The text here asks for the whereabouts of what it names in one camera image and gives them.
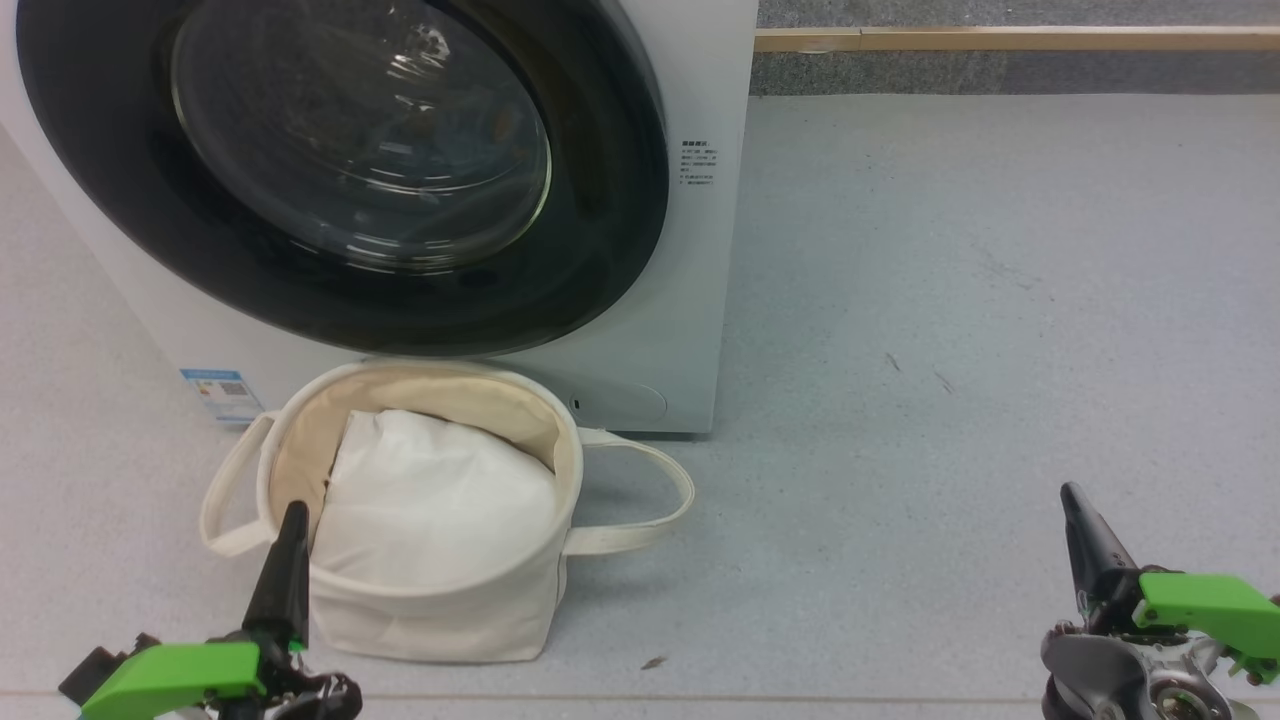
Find blue energy label sticker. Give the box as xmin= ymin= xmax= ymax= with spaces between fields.
xmin=180 ymin=368 xmax=264 ymax=426

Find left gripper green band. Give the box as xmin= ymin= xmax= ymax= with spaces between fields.
xmin=78 ymin=500 xmax=363 ymax=720

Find washing machine door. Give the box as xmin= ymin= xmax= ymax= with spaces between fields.
xmin=15 ymin=0 xmax=671 ymax=359

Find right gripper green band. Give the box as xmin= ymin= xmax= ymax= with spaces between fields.
xmin=1040 ymin=482 xmax=1280 ymax=720

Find white oval filter cover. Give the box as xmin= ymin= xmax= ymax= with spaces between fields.
xmin=568 ymin=380 xmax=668 ymax=426

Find white front-load washing machine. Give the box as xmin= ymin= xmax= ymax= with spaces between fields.
xmin=0 ymin=0 xmax=759 ymax=436

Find cream fabric laundry basket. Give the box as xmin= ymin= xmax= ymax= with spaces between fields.
xmin=200 ymin=360 xmax=696 ymax=664

